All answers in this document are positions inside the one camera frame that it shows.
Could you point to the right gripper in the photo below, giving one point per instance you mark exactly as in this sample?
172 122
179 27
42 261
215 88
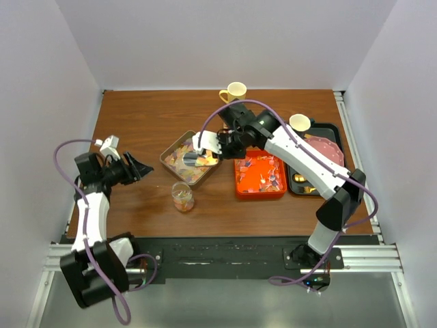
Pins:
224 154

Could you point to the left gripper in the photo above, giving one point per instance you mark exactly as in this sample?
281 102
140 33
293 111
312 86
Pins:
139 169

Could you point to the silver tin of gummies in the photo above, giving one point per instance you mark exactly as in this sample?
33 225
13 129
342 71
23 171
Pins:
178 159

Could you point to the metal scoop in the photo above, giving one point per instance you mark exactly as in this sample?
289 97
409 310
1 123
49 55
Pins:
198 160

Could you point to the clear plastic jar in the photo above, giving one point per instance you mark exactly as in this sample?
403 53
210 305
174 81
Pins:
182 196

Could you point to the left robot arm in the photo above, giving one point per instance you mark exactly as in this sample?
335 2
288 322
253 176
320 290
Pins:
95 260

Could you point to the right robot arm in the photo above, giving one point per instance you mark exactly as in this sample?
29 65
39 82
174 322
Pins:
341 189

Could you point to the orange tray of candies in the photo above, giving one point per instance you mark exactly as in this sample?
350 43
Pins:
260 176

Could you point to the yellow mug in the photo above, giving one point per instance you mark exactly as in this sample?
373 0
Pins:
234 91

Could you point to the dark green cup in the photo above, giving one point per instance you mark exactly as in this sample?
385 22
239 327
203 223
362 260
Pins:
300 123

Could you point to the gold spoon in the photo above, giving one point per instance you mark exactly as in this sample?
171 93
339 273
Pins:
300 180

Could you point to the black serving tray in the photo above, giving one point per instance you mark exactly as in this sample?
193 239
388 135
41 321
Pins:
327 130

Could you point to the gold fork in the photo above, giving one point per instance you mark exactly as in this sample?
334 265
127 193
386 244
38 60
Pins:
306 190

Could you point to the pink dotted plate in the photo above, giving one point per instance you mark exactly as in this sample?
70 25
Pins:
328 148

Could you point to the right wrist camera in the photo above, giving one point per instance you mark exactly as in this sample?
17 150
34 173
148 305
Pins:
207 140

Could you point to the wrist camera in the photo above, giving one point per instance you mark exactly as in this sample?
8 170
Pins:
108 147
207 140

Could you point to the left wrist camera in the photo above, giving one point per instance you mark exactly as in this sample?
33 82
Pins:
108 147

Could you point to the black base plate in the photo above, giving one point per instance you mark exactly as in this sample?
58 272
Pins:
276 258

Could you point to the aluminium rail frame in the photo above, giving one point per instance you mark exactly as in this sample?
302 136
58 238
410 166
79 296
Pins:
147 123

